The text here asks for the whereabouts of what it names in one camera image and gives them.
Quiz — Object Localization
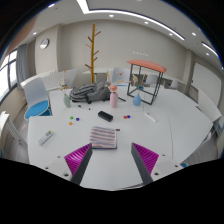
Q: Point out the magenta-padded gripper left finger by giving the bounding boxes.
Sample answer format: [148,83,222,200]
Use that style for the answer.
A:
[43,143,94,186]

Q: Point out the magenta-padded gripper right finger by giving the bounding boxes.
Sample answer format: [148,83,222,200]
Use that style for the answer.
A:
[130,142,183,186]

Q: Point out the pink grey striped towel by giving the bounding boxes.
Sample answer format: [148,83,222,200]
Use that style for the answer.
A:
[89,125,118,150]

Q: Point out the white printed remote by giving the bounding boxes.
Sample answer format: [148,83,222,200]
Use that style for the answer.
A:
[37,129,54,146]

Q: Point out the white bar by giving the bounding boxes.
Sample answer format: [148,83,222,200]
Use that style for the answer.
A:
[144,111,157,123]

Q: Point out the black rectangular box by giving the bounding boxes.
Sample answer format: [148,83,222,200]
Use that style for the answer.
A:
[97,110,114,123]

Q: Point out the green vase with dried stems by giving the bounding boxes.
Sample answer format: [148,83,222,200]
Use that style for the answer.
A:
[58,69,72,109]

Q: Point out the blue vase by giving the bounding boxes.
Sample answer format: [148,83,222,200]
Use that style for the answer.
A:
[132,84,143,107]

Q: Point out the grey backpack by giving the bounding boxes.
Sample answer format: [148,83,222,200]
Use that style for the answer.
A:
[68,80,112,105]

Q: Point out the pink vase with flowers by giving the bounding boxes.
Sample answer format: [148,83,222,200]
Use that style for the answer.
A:
[108,83,120,109]

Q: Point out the white chair with blue seat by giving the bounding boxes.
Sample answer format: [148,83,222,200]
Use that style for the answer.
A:
[22,77,53,121]

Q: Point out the yellow wooden coat rack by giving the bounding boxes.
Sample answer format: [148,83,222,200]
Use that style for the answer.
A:
[84,23,102,84]

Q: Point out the window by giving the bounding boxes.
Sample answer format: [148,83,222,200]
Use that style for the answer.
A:
[0,49,18,101]

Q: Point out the grey curtain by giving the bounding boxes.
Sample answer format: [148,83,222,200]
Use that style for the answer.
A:
[15,43,29,84]

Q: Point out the long ceiling light strip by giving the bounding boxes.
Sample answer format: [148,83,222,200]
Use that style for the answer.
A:
[75,0,186,42]

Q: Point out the recessed ceiling spotlights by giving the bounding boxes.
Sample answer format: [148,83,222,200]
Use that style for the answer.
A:
[32,2,211,57]

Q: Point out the white chair frame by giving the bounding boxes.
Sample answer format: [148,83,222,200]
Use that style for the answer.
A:
[0,110,28,158]

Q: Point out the black frame stand orange top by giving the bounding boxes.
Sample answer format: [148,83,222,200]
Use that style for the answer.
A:
[126,59,168,106]

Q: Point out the round wall clock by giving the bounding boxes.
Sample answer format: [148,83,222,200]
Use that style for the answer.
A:
[39,38,50,50]

